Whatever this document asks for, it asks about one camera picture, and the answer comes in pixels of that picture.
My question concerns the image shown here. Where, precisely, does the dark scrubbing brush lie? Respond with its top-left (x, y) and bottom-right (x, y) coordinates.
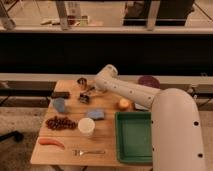
top-left (78, 87), bottom-right (94, 104)

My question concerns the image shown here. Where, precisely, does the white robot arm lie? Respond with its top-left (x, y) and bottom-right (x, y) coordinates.
top-left (94, 64), bottom-right (207, 171)

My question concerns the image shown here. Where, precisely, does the small metal cup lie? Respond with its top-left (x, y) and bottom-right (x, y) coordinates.
top-left (77, 77), bottom-right (87, 90)

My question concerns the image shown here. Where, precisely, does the yellow red apple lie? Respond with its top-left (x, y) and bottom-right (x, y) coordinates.
top-left (117, 98), bottom-right (131, 110)

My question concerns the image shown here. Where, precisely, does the grey flat object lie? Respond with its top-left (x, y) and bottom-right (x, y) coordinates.
top-left (134, 103), bottom-right (149, 111)

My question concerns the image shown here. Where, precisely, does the purple round plate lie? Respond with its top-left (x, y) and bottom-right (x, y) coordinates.
top-left (138, 75), bottom-right (160, 88)

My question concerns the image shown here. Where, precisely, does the white paper cup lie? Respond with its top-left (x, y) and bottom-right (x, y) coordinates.
top-left (78, 118), bottom-right (95, 137)

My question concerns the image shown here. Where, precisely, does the black rectangular block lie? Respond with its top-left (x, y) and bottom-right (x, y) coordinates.
top-left (51, 92), bottom-right (70, 99)

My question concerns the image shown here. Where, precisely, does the green square tray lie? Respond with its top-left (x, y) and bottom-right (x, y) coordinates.
top-left (115, 112), bottom-right (152, 165)

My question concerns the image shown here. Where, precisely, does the bunch of dark grapes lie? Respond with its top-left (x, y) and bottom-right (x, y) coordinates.
top-left (45, 116), bottom-right (78, 130)

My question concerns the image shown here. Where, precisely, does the silver fork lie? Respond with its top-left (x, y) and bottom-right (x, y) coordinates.
top-left (73, 149), bottom-right (105, 156)

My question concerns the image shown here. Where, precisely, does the orange carrot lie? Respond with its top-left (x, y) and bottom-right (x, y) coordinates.
top-left (38, 138), bottom-right (65, 150)

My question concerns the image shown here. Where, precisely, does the black object on floor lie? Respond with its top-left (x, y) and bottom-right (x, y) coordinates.
top-left (0, 131), bottom-right (24, 142)

